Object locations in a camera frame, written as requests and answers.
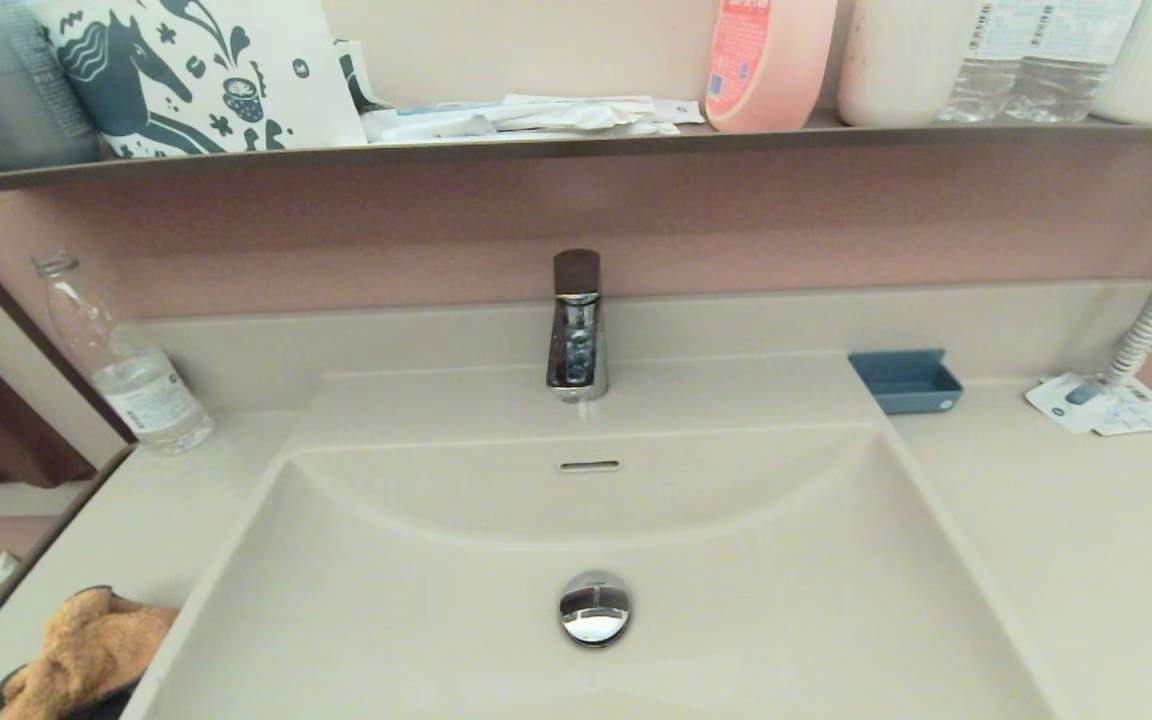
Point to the brown wall shelf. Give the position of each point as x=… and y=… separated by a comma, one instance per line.
x=536, y=150

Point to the white packet with blue stripe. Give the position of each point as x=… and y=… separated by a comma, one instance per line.
x=436, y=128

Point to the white pouch with black print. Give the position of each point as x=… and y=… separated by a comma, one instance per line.
x=356, y=80

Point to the beige wash basin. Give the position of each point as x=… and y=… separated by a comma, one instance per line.
x=786, y=600

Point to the white bag with horse print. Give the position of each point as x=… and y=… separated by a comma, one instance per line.
x=196, y=80

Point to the white printed paper leaflet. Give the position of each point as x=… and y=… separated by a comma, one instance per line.
x=1151, y=410

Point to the pink lotion bottle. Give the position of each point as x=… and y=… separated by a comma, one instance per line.
x=766, y=60

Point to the clear uncapped plastic water bottle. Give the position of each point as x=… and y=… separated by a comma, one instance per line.
x=141, y=390

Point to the clear labelled water bottle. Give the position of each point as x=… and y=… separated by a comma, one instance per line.
x=986, y=80
x=1076, y=70

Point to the white packet with blue logo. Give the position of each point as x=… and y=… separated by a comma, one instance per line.
x=1051, y=400

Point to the white smooth jar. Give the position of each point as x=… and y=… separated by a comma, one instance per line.
x=896, y=60

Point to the crumpled clear plastic packet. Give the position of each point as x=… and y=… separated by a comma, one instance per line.
x=586, y=115

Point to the small white printed sachet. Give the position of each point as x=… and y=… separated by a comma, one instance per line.
x=681, y=110

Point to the orange and grey cleaning cloth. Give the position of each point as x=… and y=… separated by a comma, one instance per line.
x=86, y=650

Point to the chrome sink drain stopper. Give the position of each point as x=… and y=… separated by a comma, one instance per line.
x=594, y=608

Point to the blue plastic soap dish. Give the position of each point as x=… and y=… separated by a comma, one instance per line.
x=904, y=385

